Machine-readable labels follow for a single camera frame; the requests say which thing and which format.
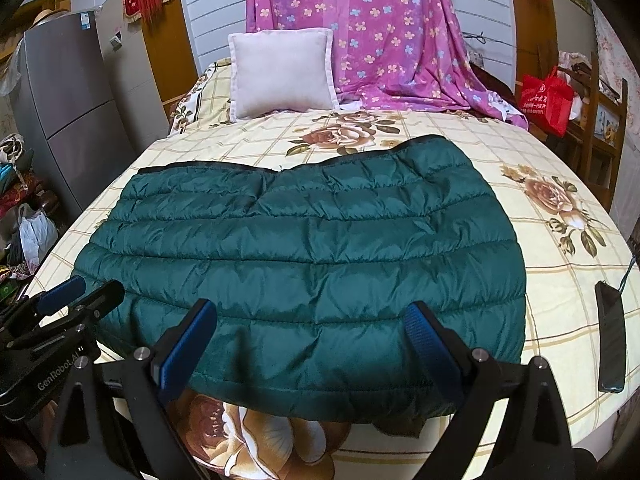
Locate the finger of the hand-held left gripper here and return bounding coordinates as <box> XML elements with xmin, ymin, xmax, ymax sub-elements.
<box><xmin>7</xmin><ymin>280</ymin><xmax>126</xmax><ymax>351</ymax></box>
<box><xmin>0</xmin><ymin>275</ymin><xmax>88</xmax><ymax>341</ymax></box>

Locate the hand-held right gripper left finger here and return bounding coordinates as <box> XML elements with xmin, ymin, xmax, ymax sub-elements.
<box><xmin>45</xmin><ymin>298</ymin><xmax>218</xmax><ymax>480</ymax></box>

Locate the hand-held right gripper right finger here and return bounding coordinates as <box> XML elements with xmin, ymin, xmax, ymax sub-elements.
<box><xmin>404</xmin><ymin>302</ymin><xmax>576</xmax><ymax>480</ymax></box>

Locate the dark green puffer jacket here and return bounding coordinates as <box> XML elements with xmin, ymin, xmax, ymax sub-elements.
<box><xmin>70</xmin><ymin>134</ymin><xmax>527</xmax><ymax>423</ymax></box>

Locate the pile of colourful clothes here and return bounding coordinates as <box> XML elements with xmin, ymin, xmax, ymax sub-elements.
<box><xmin>0</xmin><ymin>132</ymin><xmax>63</xmax><ymax>281</ymax></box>

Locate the white knotted plastic bag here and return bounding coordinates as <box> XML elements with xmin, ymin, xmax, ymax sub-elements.
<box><xmin>17</xmin><ymin>203</ymin><xmax>60</xmax><ymax>268</ymax></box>

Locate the bed with floral checked sheet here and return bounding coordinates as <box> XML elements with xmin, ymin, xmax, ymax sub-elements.
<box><xmin>22</xmin><ymin>57</ymin><xmax>640</xmax><ymax>480</ymax></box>

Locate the black smartphone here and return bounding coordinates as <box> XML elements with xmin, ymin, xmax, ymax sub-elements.
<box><xmin>594</xmin><ymin>280</ymin><xmax>628</xmax><ymax>394</ymax></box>

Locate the grey refrigerator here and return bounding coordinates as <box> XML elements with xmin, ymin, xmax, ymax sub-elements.
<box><xmin>12</xmin><ymin>0</ymin><xmax>171</xmax><ymax>221</ymax></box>

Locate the orange wooden door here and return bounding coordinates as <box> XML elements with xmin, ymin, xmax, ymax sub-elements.
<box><xmin>505</xmin><ymin>0</ymin><xmax>561</xmax><ymax>91</ymax></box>
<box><xmin>142</xmin><ymin>0</ymin><xmax>201</xmax><ymax>111</ymax></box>

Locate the wooden chair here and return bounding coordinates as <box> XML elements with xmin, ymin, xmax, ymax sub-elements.
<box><xmin>537</xmin><ymin>42</ymin><xmax>632</xmax><ymax>213</ymax></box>

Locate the maroon cloth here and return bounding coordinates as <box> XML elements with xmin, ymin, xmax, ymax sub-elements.
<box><xmin>470</xmin><ymin>60</ymin><xmax>518</xmax><ymax>111</ymax></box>

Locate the red shopping bag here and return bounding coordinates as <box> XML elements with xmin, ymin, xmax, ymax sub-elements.
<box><xmin>521</xmin><ymin>65</ymin><xmax>576</xmax><ymax>137</ymax></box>

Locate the straw hat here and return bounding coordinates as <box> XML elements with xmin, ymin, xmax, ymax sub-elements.
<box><xmin>31</xmin><ymin>7</ymin><xmax>61</xmax><ymax>28</ymax></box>

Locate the pale pink square pillow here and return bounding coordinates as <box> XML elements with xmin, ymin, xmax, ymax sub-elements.
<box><xmin>227</xmin><ymin>27</ymin><xmax>341</xmax><ymax>123</ymax></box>

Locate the white panelled headboard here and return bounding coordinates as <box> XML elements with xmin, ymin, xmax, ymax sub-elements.
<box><xmin>179</xmin><ymin>0</ymin><xmax>517</xmax><ymax>78</ymax></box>

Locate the purple floral cloth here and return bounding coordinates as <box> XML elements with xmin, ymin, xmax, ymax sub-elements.
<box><xmin>245</xmin><ymin>0</ymin><xmax>530</xmax><ymax>130</ymax></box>

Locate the white floral curtain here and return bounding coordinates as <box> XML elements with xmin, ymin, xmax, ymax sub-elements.
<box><xmin>592</xmin><ymin>0</ymin><xmax>640</xmax><ymax>151</ymax></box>

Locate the black cable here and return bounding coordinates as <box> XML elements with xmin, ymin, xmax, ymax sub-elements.
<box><xmin>616</xmin><ymin>255</ymin><xmax>640</xmax><ymax>293</ymax></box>

